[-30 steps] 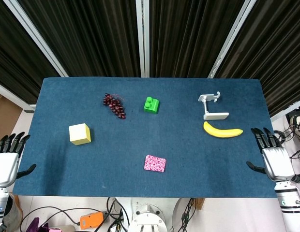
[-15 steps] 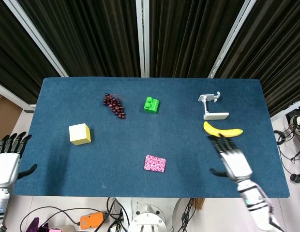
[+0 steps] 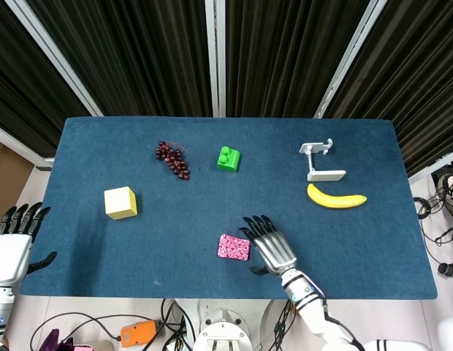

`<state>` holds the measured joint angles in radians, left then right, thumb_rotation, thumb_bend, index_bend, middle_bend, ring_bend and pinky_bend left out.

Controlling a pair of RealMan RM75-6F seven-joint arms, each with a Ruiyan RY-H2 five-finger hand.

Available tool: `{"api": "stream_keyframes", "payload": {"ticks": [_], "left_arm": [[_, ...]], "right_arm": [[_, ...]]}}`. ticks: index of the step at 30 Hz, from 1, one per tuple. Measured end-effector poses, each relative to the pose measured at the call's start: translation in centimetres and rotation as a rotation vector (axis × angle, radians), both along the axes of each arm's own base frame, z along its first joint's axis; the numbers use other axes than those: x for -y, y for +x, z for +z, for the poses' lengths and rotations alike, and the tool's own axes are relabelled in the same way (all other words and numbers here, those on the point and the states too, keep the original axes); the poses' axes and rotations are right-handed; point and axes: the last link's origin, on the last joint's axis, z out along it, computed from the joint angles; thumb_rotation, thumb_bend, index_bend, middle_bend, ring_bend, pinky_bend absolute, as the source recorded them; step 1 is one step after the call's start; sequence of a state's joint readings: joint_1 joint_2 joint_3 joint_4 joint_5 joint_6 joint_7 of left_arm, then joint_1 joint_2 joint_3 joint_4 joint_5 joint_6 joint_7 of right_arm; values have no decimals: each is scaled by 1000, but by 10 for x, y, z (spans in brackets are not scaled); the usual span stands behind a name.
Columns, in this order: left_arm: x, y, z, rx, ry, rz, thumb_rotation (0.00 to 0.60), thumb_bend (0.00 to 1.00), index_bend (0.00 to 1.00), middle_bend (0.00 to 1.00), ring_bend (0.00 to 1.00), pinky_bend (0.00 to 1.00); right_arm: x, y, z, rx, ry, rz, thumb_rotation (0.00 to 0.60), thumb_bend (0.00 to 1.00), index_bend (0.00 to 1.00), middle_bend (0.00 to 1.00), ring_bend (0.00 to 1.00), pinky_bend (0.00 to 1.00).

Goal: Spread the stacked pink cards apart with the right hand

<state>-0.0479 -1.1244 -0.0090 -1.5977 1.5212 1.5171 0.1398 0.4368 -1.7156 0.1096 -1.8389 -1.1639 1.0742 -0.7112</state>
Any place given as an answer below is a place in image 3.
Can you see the orange foot pedal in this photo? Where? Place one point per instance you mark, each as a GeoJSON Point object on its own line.
{"type": "Point", "coordinates": [138, 333]}

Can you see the blue felt table mat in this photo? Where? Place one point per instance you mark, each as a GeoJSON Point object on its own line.
{"type": "Point", "coordinates": [175, 237]}

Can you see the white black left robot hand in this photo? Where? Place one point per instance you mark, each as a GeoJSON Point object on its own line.
{"type": "Point", "coordinates": [9, 256]}

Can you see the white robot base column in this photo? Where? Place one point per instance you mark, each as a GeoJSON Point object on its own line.
{"type": "Point", "coordinates": [223, 332]}

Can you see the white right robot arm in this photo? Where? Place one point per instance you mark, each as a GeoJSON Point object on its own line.
{"type": "Point", "coordinates": [310, 311]}

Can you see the pink patterned sponge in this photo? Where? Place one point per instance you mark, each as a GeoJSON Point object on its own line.
{"type": "Point", "coordinates": [234, 247]}

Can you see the black pleated curtain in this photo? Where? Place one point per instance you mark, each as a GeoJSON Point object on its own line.
{"type": "Point", "coordinates": [131, 55]}
{"type": "Point", "coordinates": [285, 55]}
{"type": "Point", "coordinates": [420, 73]}
{"type": "Point", "coordinates": [14, 73]}

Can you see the pale yellow cube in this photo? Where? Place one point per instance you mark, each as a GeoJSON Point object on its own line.
{"type": "Point", "coordinates": [118, 203]}

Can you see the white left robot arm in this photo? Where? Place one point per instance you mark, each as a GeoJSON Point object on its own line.
{"type": "Point", "coordinates": [0, 311]}

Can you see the green building block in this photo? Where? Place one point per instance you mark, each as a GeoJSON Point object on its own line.
{"type": "Point", "coordinates": [228, 161]}

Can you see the dark red grape bunch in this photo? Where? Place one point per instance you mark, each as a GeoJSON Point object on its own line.
{"type": "Point", "coordinates": [173, 161]}

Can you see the brown cardboard box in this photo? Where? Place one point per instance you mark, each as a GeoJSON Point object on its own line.
{"type": "Point", "coordinates": [7, 175]}

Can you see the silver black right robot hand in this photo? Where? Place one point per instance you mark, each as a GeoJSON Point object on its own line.
{"type": "Point", "coordinates": [274, 248]}

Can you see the yellow banana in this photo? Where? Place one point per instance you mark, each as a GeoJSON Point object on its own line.
{"type": "Point", "coordinates": [332, 202]}

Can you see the white phone stand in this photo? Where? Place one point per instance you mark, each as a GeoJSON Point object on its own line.
{"type": "Point", "coordinates": [327, 176]}

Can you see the purple bag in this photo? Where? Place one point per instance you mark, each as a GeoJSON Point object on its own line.
{"type": "Point", "coordinates": [53, 342]}

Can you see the white frame post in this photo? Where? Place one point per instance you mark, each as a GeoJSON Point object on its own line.
{"type": "Point", "coordinates": [349, 62]}
{"type": "Point", "coordinates": [215, 58]}
{"type": "Point", "coordinates": [55, 58]}

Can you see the black round plug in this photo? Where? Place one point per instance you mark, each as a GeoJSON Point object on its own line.
{"type": "Point", "coordinates": [447, 269]}

